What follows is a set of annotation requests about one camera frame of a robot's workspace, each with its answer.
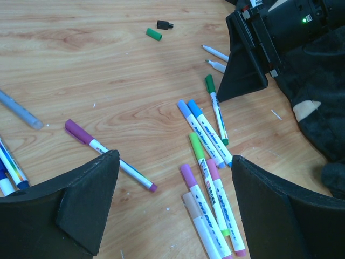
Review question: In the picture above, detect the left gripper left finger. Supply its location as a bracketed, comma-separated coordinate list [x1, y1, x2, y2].
[1, 150, 119, 258]

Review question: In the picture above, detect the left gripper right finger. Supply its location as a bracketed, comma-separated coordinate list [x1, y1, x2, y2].
[232, 155, 344, 258]

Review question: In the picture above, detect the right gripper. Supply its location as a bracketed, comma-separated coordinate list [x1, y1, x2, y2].
[217, 1, 305, 102]

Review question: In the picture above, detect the black cap marker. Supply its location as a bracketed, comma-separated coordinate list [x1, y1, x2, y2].
[202, 45, 229, 62]

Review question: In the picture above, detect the black pen cap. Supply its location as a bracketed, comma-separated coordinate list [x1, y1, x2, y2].
[156, 20, 174, 30]

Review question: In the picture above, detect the green pen cap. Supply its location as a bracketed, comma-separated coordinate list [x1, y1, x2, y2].
[146, 28, 162, 41]

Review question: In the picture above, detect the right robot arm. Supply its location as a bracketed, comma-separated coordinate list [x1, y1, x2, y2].
[217, 1, 344, 102]

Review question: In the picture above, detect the grey clear pen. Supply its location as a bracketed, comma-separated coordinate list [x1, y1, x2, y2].
[1, 90, 44, 130]

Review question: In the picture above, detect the dark green rainbow marker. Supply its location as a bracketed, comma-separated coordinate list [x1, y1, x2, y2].
[205, 74, 229, 146]

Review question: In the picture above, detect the dark blue marker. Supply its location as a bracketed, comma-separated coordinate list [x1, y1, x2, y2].
[1, 139, 30, 189]

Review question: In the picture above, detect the black floral pillow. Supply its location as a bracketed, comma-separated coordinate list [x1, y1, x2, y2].
[276, 27, 344, 199]

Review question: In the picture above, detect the beige cap marker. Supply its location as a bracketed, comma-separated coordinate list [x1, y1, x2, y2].
[182, 192, 221, 259]

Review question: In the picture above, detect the periwinkle cap marker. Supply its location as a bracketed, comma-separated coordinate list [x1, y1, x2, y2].
[177, 100, 226, 169]

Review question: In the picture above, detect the sky blue cap marker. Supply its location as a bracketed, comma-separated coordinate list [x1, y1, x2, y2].
[187, 100, 232, 168]

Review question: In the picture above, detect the light green cap marker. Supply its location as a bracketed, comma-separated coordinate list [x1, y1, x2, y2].
[189, 132, 230, 236]

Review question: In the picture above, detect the pink cap marker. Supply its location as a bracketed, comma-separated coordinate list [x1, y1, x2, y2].
[206, 159, 246, 257]

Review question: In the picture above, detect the purple cap marker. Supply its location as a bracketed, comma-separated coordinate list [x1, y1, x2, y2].
[64, 119, 158, 193]

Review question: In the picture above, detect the lilac cap marker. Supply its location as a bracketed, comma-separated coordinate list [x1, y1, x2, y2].
[180, 164, 232, 258]

